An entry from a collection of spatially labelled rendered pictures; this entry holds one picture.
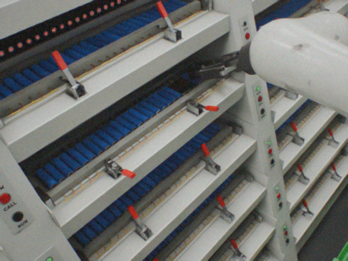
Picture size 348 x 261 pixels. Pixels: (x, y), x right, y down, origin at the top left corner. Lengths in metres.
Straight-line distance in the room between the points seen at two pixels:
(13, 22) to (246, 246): 1.00
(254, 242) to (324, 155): 0.54
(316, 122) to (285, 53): 0.94
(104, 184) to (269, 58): 0.42
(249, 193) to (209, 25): 0.57
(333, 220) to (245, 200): 0.73
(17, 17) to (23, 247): 0.40
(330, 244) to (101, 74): 1.30
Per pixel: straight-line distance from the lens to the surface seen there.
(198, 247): 1.06
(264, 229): 1.32
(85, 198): 0.73
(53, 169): 0.78
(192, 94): 0.90
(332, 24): 0.66
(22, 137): 0.63
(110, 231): 0.87
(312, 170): 1.53
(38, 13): 0.63
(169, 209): 0.90
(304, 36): 0.56
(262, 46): 0.56
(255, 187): 1.19
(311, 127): 1.44
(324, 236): 1.74
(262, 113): 1.06
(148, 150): 0.79
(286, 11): 1.37
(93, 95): 0.67
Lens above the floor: 1.32
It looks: 29 degrees down
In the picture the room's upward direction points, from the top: 19 degrees counter-clockwise
